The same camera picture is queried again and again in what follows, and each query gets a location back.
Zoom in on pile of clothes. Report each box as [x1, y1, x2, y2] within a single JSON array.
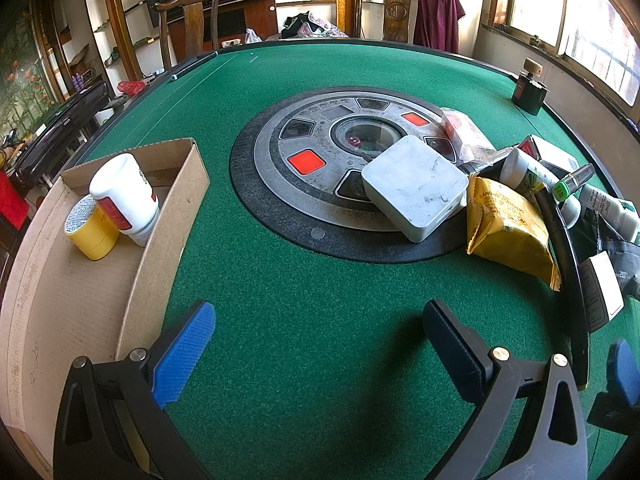
[[280, 10, 348, 40]]

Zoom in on long black tube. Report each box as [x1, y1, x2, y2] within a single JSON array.
[[532, 185, 590, 391]]

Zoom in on maroon cloth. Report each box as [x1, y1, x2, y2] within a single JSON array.
[[414, 0, 466, 55]]

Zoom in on white square box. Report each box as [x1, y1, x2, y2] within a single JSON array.
[[361, 135, 470, 244]]

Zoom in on small dark tube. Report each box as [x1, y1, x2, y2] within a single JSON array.
[[552, 163, 596, 201]]

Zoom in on yellow round canister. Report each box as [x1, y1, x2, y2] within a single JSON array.
[[64, 195, 121, 261]]

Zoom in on white box red print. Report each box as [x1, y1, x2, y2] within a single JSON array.
[[517, 135, 580, 173]]

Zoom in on cardboard box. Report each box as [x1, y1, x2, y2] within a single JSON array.
[[0, 137, 211, 480]]

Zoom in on round grey table console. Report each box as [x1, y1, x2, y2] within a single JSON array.
[[229, 86, 501, 264]]

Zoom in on yellow snack packet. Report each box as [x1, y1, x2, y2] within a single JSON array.
[[466, 175, 562, 292]]

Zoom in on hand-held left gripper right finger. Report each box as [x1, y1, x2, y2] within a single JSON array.
[[422, 299, 588, 480]]

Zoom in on wooden wall shelf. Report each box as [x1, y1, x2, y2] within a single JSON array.
[[30, 0, 166, 106]]

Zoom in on black pusher bar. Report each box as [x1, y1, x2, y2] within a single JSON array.
[[170, 50, 219, 82]]

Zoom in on white medicine bottle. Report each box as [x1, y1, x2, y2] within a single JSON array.
[[500, 149, 583, 226], [580, 184, 640, 246]]

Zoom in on clear bag red contents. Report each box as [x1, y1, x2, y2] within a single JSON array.
[[440, 107, 496, 166]]

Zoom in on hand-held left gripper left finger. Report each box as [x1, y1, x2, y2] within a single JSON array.
[[52, 300, 217, 480]]

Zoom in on black piano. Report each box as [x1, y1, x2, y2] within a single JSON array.
[[10, 80, 113, 188]]

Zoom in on dark wooden chair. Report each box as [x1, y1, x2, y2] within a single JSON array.
[[348, 0, 436, 43], [152, 0, 227, 71]]

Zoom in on white bottle red label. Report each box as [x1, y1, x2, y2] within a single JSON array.
[[90, 153, 161, 247]]

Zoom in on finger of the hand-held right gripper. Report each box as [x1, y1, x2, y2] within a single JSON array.
[[587, 338, 640, 431]]

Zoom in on black box on table edge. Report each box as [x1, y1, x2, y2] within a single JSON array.
[[511, 57, 551, 116]]

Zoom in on window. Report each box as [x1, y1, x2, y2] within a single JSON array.
[[480, 0, 640, 131]]

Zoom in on dark grey plastic bag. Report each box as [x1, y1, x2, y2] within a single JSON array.
[[595, 210, 640, 301]]

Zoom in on floral wall painting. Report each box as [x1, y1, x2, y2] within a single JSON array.
[[0, 10, 56, 136]]

